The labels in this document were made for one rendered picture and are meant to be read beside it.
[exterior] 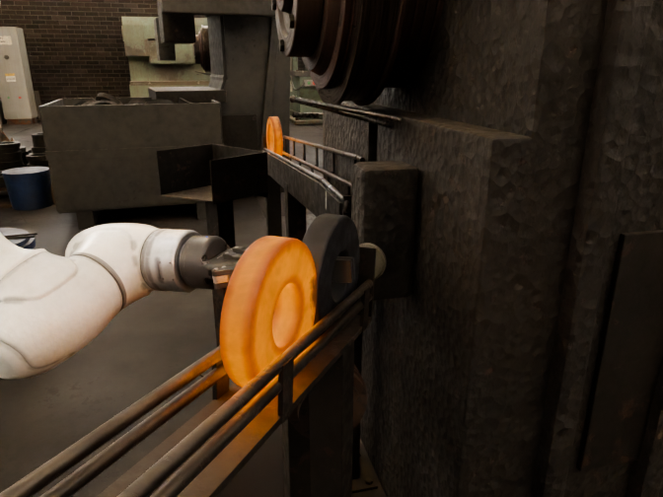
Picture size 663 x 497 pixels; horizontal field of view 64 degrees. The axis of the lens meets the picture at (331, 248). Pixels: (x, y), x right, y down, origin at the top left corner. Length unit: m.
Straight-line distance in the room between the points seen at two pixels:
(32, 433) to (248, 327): 1.33
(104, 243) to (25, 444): 1.00
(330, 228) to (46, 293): 0.34
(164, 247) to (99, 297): 0.10
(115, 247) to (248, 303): 0.35
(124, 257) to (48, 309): 0.13
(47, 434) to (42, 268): 1.04
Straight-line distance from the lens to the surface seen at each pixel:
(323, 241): 0.61
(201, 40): 5.81
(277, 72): 4.05
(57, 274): 0.73
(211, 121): 3.48
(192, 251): 0.74
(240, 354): 0.48
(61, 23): 11.33
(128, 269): 0.78
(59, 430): 1.73
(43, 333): 0.70
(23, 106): 10.67
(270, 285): 0.49
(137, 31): 10.23
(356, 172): 0.91
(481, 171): 0.73
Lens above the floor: 0.96
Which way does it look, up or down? 19 degrees down
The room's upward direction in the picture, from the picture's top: straight up
